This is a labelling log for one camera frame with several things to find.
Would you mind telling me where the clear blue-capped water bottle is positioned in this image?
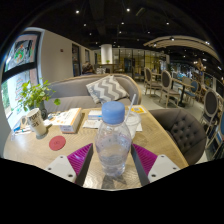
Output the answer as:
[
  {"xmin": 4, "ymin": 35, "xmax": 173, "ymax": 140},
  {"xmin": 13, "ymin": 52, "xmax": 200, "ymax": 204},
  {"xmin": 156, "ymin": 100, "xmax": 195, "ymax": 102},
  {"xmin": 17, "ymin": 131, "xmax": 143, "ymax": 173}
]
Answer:
[{"xmin": 94, "ymin": 100, "xmax": 133, "ymax": 178}]

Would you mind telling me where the yellow table sticker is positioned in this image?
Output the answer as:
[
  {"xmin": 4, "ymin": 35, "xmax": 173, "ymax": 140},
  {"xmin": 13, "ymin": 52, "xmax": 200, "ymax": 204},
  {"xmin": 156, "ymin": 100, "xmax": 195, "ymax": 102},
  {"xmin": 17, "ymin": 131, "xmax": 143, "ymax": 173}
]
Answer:
[{"xmin": 125, "ymin": 104, "xmax": 148, "ymax": 115}]

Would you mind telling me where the dark tufted armchair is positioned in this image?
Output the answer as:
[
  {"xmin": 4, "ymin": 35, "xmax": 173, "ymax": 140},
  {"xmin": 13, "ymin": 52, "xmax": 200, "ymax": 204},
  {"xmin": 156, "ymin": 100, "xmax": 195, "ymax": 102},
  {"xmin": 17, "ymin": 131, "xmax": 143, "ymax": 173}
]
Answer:
[{"xmin": 148, "ymin": 108, "xmax": 208, "ymax": 167}]

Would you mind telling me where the green potted plant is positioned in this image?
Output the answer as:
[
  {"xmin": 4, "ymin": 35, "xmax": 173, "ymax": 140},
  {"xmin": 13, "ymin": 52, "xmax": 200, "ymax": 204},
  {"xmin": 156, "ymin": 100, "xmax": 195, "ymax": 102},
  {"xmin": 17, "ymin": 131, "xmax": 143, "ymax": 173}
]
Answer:
[{"xmin": 18, "ymin": 78, "xmax": 62, "ymax": 120}]

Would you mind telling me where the grey curved sofa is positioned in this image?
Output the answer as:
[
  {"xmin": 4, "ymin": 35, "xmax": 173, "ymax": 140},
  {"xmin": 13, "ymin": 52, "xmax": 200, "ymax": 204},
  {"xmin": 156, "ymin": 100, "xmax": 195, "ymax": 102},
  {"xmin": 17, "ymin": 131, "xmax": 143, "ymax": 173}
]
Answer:
[{"xmin": 41, "ymin": 73, "xmax": 143, "ymax": 114}]

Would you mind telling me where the person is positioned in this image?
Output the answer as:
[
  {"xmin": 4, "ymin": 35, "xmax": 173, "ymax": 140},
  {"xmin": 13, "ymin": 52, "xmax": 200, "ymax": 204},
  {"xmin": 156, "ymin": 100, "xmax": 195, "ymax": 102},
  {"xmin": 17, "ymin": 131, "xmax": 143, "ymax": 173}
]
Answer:
[{"xmin": 81, "ymin": 61, "xmax": 97, "ymax": 76}]

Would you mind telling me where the group of ceiling lights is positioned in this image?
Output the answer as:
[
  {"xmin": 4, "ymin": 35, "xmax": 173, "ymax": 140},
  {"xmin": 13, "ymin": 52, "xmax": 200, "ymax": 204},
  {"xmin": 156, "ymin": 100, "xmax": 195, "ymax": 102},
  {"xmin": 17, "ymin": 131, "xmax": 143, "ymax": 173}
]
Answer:
[{"xmin": 74, "ymin": 8, "xmax": 223, "ymax": 73}]

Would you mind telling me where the group of dining chairs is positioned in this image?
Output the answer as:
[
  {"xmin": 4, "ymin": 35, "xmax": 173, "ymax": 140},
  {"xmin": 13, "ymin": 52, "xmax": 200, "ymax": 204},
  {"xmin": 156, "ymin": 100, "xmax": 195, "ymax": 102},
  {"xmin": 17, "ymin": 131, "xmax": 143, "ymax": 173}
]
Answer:
[{"xmin": 143, "ymin": 66, "xmax": 224, "ymax": 158}]

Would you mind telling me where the grey zigzag cushion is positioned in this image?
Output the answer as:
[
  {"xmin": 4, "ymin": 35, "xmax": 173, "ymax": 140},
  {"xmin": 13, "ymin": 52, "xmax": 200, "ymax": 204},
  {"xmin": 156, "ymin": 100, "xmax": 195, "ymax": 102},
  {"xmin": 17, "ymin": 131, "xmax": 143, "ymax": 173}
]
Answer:
[{"xmin": 85, "ymin": 74, "xmax": 130, "ymax": 105}]

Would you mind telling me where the white orange carton box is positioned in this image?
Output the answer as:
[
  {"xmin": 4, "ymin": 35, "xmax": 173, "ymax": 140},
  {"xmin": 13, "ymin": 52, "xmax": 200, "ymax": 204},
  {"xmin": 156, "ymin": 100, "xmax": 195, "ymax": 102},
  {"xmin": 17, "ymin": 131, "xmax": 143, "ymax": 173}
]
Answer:
[{"xmin": 53, "ymin": 107, "xmax": 83, "ymax": 134}]

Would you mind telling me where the white printed mug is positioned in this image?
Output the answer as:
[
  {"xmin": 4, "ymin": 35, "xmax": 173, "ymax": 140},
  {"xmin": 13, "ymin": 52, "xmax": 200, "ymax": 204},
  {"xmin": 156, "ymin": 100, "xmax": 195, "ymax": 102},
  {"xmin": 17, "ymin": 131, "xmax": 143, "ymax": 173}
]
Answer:
[{"xmin": 20, "ymin": 107, "xmax": 48, "ymax": 138}]

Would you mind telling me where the flat round red coaster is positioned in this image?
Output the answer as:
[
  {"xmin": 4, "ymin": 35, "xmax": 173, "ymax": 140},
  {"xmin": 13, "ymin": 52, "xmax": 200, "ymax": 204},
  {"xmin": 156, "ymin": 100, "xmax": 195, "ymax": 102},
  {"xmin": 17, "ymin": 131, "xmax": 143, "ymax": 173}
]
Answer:
[{"xmin": 48, "ymin": 134, "xmax": 67, "ymax": 152}]

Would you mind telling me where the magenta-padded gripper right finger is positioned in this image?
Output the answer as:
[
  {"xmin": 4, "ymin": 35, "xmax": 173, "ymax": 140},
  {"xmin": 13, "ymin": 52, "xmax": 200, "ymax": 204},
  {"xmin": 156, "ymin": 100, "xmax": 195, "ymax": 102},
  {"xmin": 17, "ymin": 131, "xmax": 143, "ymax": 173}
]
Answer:
[{"xmin": 130, "ymin": 143, "xmax": 182, "ymax": 187}]

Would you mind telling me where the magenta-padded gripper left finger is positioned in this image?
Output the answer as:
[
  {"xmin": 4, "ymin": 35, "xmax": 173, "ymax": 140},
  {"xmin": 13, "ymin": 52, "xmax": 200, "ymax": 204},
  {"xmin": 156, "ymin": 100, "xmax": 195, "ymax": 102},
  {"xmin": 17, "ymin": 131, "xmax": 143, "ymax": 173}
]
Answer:
[{"xmin": 44, "ymin": 143, "xmax": 94, "ymax": 187}]

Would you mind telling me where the small white blue box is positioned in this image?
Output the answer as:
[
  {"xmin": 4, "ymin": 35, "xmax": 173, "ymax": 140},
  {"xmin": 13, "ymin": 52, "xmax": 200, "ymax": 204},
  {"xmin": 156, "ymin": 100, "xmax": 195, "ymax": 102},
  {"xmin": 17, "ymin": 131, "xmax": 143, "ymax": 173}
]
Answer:
[{"xmin": 87, "ymin": 109, "xmax": 104, "ymax": 121}]

